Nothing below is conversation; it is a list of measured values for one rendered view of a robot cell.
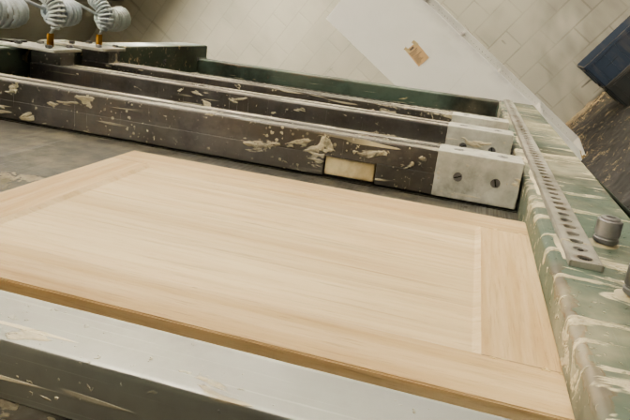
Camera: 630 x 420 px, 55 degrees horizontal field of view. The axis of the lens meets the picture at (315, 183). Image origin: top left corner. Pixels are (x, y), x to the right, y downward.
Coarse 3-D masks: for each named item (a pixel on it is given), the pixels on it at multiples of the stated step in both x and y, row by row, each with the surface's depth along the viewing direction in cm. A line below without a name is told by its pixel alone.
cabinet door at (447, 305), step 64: (0, 192) 65; (64, 192) 68; (128, 192) 72; (192, 192) 75; (256, 192) 78; (320, 192) 80; (0, 256) 50; (64, 256) 52; (128, 256) 54; (192, 256) 56; (256, 256) 57; (320, 256) 59; (384, 256) 61; (448, 256) 64; (512, 256) 65; (128, 320) 44; (192, 320) 44; (256, 320) 45; (320, 320) 46; (384, 320) 48; (448, 320) 49; (512, 320) 50; (384, 384) 40; (448, 384) 40; (512, 384) 40
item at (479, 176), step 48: (0, 96) 109; (48, 96) 107; (96, 96) 104; (192, 144) 101; (240, 144) 99; (288, 144) 97; (336, 144) 95; (384, 144) 93; (432, 144) 95; (432, 192) 93; (480, 192) 91
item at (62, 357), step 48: (0, 336) 35; (48, 336) 36; (96, 336) 36; (144, 336) 37; (0, 384) 36; (48, 384) 35; (96, 384) 34; (144, 384) 33; (192, 384) 33; (240, 384) 33; (288, 384) 34; (336, 384) 34
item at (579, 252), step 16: (512, 112) 170; (528, 144) 117; (528, 160) 102; (544, 160) 103; (544, 176) 90; (544, 192) 80; (560, 192) 81; (560, 208) 73; (560, 224) 66; (576, 224) 67; (560, 240) 61; (576, 240) 61; (576, 256) 56; (592, 256) 57
